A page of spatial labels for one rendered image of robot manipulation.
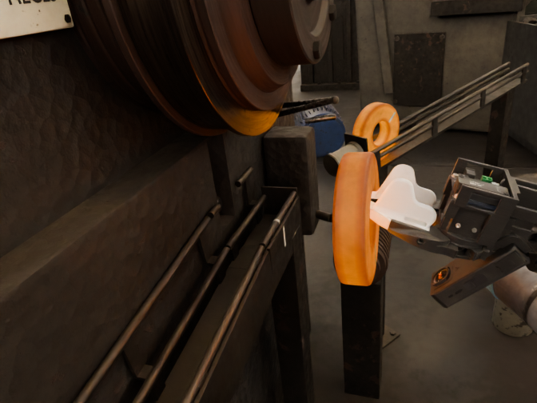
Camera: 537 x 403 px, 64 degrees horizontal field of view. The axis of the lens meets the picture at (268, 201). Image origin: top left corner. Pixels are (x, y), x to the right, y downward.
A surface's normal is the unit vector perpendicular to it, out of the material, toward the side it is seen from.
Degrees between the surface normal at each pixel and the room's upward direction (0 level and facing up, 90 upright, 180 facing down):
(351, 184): 34
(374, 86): 90
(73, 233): 0
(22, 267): 0
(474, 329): 0
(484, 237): 91
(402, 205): 91
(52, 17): 90
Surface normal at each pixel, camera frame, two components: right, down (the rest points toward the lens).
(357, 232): -0.34, 0.12
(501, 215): -0.31, 0.47
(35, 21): 0.94, 0.05
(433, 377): -0.11, -0.89
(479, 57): -0.53, 0.43
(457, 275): -0.75, -0.66
